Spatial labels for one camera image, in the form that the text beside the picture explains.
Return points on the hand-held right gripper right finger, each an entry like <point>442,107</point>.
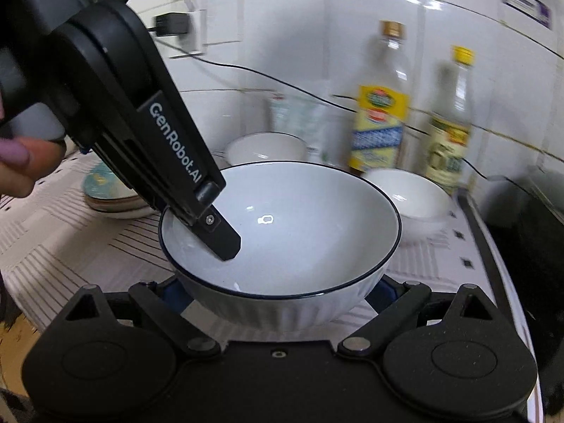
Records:
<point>388,293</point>

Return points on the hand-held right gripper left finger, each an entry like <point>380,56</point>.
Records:
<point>169,294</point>

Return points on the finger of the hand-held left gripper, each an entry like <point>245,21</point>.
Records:
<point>220,238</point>

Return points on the white bowl with dark rim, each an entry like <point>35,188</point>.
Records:
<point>409,198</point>
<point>299,229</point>
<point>260,147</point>

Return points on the blue fried egg plate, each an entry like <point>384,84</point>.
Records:
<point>103,183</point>

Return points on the person's left hand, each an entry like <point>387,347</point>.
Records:
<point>22,163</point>

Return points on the black power adapter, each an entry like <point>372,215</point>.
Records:
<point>171,24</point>

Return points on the striped checked tablecloth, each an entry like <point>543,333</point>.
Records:
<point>66,246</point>

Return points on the black stove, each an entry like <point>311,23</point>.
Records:
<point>528,295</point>

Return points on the clear plastic packet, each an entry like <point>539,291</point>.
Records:
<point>304,119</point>

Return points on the clear vinegar bottle yellow cap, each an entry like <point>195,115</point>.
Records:
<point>449,141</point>

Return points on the cooking wine bottle yellow label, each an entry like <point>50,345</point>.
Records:
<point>379,127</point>

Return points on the white wall socket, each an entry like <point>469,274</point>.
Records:
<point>199,31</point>

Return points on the purple and white wall sticker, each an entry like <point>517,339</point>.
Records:
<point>524,6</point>

